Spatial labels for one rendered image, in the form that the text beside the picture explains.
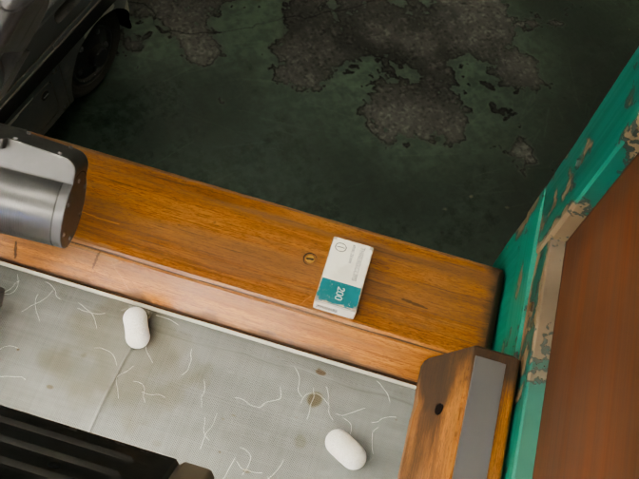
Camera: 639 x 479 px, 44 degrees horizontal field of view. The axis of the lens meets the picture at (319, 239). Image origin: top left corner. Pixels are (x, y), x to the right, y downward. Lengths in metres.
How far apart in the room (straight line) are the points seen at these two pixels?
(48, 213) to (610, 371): 0.37
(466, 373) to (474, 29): 1.45
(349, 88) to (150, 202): 1.11
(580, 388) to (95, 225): 0.41
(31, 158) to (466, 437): 0.35
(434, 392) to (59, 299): 0.32
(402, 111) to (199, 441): 1.21
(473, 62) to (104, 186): 1.29
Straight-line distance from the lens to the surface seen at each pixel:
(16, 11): 0.56
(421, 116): 1.75
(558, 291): 0.58
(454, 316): 0.67
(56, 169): 0.57
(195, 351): 0.66
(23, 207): 0.57
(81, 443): 0.31
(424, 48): 1.87
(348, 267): 0.65
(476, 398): 0.55
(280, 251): 0.67
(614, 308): 0.47
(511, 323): 0.64
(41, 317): 0.69
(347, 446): 0.63
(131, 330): 0.65
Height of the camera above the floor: 1.36
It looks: 62 degrees down
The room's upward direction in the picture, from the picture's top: 12 degrees clockwise
